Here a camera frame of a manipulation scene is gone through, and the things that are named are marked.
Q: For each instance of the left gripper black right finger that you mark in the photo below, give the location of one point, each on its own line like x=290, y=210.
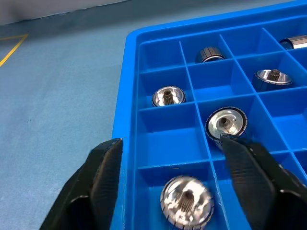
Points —
x=254, y=182

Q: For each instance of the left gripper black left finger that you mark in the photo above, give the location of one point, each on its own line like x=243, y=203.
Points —
x=96, y=182

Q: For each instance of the metal nut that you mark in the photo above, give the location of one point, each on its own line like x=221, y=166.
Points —
x=226, y=123
x=187, y=201

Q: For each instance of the metal knob compartment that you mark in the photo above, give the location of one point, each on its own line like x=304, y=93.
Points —
x=210, y=54
x=273, y=77

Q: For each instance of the blue plastic compartment tray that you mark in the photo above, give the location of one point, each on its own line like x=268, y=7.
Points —
x=168, y=143

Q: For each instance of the silver metal roller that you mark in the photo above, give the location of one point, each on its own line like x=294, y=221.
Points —
x=169, y=96
x=296, y=42

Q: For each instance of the yellow tape outline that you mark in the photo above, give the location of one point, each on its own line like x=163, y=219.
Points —
x=14, y=46

